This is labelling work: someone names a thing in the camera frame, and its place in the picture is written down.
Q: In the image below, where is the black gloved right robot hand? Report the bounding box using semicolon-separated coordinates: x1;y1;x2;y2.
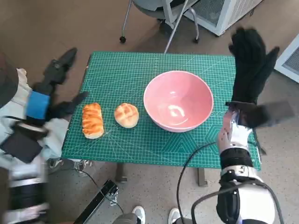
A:
228;28;280;105

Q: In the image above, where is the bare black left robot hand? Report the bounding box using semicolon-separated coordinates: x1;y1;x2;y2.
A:
24;48;89;126

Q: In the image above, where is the long striped bread loaf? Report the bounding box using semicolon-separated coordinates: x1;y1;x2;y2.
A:
81;102;104;140

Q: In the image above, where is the pink bowl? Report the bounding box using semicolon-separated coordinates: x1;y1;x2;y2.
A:
143;70;214;133

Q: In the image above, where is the round bread bun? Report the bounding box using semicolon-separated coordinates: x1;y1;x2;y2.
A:
114;103;140;128

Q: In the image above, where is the white vented appliance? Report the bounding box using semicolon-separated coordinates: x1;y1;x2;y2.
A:
274;34;299;84

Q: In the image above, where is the white mesh-front cabinet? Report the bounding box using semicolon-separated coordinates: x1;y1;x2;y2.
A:
184;0;263;37

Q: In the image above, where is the silver metal rod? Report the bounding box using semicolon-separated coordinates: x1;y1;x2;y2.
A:
164;0;188;54

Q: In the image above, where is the green cutting mat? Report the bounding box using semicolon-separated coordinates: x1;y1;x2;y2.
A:
61;51;262;170

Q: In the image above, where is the grey table leg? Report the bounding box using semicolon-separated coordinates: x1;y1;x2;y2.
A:
198;167;208;187
116;163;128;183

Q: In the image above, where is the black metal bar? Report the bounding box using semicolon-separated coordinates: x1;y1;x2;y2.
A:
73;179;119;224

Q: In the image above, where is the grey office chair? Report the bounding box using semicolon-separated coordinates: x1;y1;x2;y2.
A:
119;0;200;44

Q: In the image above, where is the crumpled silver foil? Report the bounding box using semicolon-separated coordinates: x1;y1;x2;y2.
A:
107;186;119;206

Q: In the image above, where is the white shoe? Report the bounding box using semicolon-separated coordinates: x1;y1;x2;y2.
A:
168;207;184;224
132;205;147;224

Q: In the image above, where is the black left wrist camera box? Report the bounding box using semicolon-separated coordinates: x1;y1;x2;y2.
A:
0;130;44;164

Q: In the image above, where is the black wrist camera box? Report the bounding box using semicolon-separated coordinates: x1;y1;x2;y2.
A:
0;130;44;164
238;100;295;129

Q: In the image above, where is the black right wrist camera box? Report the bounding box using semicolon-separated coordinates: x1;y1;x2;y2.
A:
238;100;295;129

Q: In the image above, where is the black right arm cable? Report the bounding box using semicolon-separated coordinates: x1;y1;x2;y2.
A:
191;179;285;224
176;141;219;222

